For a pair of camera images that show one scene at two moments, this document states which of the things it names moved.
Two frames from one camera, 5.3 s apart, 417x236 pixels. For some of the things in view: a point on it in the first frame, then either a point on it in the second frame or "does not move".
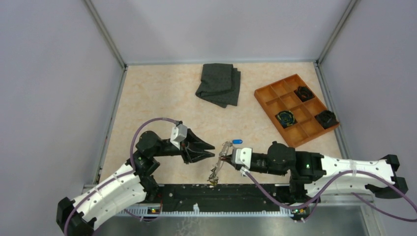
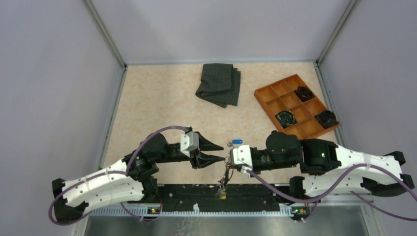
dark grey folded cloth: [220, 84] does not move
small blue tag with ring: [237, 141] does not move
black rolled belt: [304, 93] does not move
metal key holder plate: [213, 178] → [224, 180]
